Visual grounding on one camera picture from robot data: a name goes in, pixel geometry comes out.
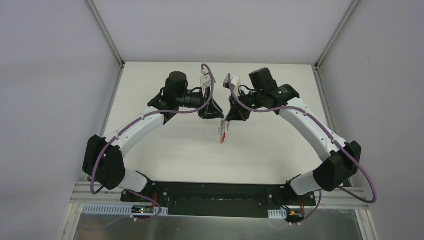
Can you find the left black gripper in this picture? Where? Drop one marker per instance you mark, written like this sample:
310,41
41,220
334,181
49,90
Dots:
206,105

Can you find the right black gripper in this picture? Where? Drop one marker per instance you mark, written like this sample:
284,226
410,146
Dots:
243,108

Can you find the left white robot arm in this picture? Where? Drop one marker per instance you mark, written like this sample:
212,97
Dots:
104,156

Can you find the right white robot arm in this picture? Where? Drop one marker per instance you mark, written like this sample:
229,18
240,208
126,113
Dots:
339,158

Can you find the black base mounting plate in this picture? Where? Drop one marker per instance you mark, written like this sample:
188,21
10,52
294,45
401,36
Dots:
220,199

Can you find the right controller board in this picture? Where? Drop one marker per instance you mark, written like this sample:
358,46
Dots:
295,215

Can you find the controller board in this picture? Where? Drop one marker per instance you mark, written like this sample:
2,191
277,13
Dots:
295,215
142,210

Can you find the left controller board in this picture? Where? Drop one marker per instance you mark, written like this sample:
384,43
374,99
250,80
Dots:
142,210

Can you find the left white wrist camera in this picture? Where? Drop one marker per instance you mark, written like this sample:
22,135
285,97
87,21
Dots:
206,79

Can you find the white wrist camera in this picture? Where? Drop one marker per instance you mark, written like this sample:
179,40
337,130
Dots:
233,80
206,79

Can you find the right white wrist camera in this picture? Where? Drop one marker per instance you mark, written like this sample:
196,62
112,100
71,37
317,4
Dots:
233,80

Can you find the right white slotted cable duct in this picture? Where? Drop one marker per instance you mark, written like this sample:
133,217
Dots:
277,214

